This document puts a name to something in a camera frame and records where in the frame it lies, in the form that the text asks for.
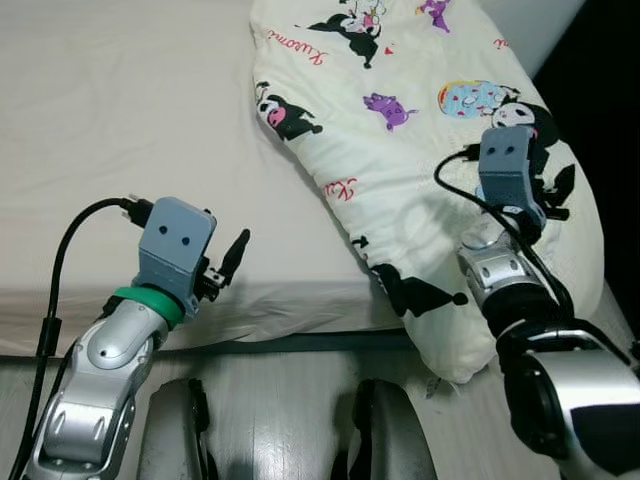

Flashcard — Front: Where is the cream bed sheet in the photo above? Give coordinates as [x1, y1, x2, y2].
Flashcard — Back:
[0, 0, 441, 356]

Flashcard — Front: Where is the robot right leg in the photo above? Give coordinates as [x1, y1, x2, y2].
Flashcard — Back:
[345, 378, 441, 480]

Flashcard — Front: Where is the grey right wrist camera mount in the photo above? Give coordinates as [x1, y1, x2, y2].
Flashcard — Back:
[477, 125, 546, 216]

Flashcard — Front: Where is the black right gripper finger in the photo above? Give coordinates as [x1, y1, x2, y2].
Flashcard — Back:
[548, 163, 577, 211]

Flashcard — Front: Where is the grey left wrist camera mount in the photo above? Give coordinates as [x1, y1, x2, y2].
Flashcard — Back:
[135, 196, 218, 319]

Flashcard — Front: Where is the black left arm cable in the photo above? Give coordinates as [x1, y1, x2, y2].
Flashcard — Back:
[5, 197, 151, 480]

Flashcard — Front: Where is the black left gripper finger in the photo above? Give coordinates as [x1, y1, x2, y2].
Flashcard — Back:
[220, 228, 251, 281]

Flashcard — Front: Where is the robot leg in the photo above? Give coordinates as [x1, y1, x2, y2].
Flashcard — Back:
[135, 378, 216, 480]
[345, 378, 441, 480]

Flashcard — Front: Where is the robot left leg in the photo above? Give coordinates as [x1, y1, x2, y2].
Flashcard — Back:
[135, 378, 216, 480]

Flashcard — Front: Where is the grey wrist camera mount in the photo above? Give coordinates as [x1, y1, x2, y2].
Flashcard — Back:
[135, 196, 218, 319]
[477, 125, 546, 216]

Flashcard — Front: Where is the cream cartoon print blanket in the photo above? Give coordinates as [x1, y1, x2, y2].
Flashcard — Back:
[248, 0, 606, 386]

